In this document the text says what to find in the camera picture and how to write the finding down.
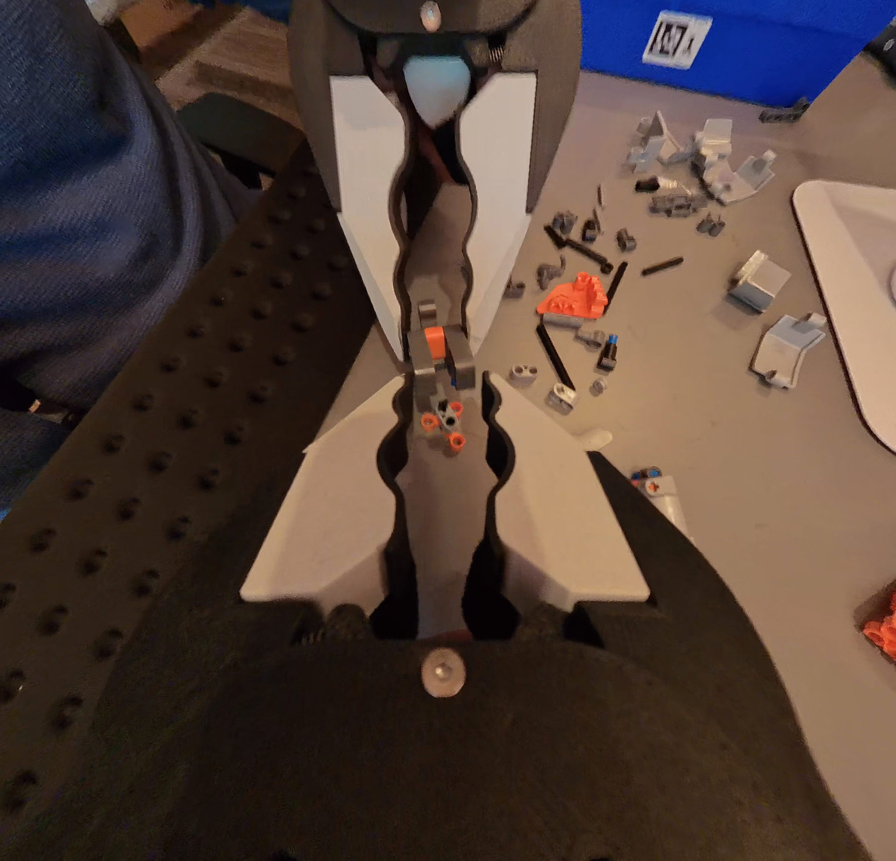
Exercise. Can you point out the scatter of dark grey connectors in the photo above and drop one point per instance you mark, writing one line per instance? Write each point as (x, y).
(592, 230)

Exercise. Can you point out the grey white orange brick arm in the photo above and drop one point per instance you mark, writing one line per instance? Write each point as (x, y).
(665, 497)

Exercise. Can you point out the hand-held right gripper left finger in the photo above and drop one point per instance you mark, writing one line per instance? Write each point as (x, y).
(322, 525)

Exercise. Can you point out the white book stand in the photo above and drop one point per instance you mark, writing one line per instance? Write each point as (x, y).
(861, 280)

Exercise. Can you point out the orange pin connector cluster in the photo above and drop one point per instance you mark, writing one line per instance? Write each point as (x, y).
(455, 443)

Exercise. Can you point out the black blue pin connector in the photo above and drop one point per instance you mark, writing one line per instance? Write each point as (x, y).
(607, 357)

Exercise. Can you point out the long black axle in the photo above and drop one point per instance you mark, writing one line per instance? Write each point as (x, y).
(555, 357)

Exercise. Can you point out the grey orange brick claw assembly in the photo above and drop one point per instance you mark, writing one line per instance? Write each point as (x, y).
(432, 343)

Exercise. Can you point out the orange panel brick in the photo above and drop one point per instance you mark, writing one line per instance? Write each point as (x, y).
(570, 301)

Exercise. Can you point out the blue plastic bin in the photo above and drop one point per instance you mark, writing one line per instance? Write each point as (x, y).
(770, 20)

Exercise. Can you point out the pile of light grey panels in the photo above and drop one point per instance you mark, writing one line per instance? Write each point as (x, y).
(714, 139)

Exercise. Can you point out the short black axle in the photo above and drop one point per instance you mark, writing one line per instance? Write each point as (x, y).
(661, 266)

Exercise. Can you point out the light grey two-hole connector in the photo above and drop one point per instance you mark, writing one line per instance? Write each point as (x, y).
(562, 397)

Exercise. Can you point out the black perforated pad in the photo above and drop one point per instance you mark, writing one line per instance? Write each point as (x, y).
(175, 420)

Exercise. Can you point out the light grey box panel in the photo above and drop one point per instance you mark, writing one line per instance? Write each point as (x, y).
(759, 283)

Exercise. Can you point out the light grey curved panel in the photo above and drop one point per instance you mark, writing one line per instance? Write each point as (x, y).
(784, 350)

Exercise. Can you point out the black angled connector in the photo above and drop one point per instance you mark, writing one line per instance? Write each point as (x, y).
(784, 110)

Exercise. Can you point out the white curved blade panel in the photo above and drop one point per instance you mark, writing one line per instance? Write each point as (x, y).
(595, 439)

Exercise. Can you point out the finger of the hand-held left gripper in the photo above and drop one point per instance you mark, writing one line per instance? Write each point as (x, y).
(504, 174)
(364, 174)

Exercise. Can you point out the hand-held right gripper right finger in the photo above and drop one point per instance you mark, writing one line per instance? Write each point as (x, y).
(560, 525)

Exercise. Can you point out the orange wedge brick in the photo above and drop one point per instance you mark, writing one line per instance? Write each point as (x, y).
(883, 623)

